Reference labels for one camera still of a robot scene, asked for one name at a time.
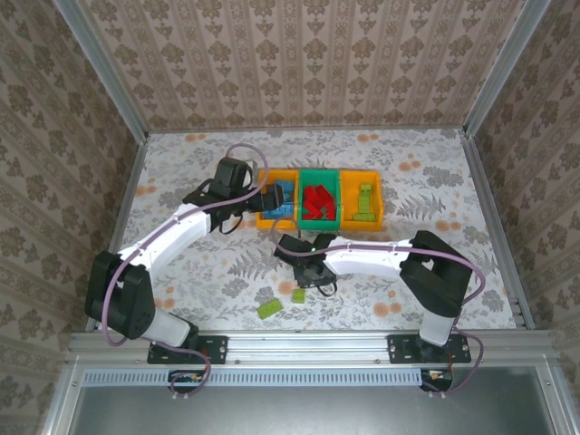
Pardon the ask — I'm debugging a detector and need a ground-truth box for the floral patterned table cover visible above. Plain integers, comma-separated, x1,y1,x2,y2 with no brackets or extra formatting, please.
106,129,529,334

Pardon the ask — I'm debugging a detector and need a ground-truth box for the aluminium base beam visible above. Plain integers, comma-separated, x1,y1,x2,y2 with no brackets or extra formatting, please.
67,329,555,366

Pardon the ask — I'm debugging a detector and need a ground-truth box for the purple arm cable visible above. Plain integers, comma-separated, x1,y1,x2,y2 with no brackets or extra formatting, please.
102,143,268,402
270,221,487,400

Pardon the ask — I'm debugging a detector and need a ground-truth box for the aluminium frame post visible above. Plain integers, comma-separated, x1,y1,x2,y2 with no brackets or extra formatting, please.
53,0,150,140
462,0,553,138

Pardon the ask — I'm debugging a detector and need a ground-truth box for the small black controller board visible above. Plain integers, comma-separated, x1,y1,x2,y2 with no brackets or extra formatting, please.
169,369,205,393
420,367,454,392

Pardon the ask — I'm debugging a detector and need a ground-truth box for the green plastic bin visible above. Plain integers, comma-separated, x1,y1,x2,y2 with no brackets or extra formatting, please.
296,168,344,233

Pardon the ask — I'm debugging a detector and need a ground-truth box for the orange plastic bin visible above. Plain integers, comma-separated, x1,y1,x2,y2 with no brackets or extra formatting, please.
256,168,303,232
337,169,385,233

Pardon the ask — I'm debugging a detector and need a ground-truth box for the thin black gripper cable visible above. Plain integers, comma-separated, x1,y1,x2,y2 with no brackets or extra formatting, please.
217,212,246,236
314,271,339,298

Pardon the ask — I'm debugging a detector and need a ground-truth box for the aluminium side rail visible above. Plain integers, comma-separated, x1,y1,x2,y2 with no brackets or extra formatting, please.
458,129,531,330

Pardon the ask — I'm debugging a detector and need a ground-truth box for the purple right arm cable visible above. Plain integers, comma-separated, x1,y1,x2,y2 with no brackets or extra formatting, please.
270,221,487,400

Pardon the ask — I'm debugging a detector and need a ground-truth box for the thin black left gripper cable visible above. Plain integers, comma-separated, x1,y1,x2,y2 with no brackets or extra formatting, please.
217,212,246,236

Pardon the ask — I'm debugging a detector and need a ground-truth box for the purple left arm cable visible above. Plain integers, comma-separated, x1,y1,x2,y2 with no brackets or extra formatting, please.
102,143,268,402

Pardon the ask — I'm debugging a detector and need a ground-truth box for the thin aluminium back rail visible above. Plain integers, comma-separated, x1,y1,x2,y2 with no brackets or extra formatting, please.
147,128,463,135

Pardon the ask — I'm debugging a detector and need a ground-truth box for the white slotted cable duct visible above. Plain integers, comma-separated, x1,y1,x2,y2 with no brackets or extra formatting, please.
83,367,427,387

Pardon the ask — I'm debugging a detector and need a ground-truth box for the thin black right gripper cable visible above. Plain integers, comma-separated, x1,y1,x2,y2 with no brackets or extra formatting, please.
314,271,339,298

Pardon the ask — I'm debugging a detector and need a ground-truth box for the grey sheet metal panel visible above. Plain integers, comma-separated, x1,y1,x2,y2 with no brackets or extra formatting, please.
67,384,558,435

